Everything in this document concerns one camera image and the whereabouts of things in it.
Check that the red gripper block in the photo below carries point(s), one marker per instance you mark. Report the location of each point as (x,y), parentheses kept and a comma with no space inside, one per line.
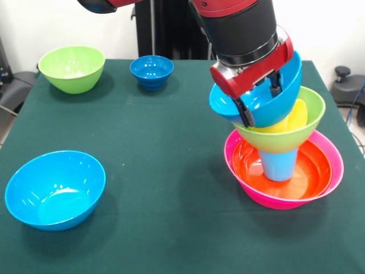
(251,75)

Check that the light blue plastic bowl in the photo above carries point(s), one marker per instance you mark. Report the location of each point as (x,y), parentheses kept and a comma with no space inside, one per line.
(273,111)
(54,194)

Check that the yellow plastic cup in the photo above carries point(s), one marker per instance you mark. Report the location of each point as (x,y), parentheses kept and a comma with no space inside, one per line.
(298,117)

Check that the green plastic bowl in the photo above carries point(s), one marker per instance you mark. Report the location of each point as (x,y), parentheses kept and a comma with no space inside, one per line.
(285,141)
(71,64)

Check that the light blue plastic cup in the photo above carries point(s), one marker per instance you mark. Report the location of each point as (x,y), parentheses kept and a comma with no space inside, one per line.
(279,168)

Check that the orange plastic bowl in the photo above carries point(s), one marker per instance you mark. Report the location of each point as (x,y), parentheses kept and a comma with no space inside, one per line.
(313,171)

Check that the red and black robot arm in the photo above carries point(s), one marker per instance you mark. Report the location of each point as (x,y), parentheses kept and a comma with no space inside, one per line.
(236,28)

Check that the black equipment with knob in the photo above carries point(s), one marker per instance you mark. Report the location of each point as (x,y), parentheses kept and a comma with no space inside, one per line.
(348,88)

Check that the large pink plastic bowl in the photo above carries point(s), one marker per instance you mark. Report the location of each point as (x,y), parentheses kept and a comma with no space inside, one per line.
(273,203)

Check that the small dark blue bowl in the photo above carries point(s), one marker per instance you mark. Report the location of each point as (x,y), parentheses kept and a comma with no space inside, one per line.
(151,71)

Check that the dark green tablecloth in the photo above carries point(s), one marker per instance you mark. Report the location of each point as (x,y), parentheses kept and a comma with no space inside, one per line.
(142,185)

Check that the grey chair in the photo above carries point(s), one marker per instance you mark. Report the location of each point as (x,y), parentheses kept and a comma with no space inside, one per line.
(14,91)

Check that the black device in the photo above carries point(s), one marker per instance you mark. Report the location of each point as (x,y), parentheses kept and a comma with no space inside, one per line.
(3,68)

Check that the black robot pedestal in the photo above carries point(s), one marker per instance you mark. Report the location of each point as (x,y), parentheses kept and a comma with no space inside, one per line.
(171,31)

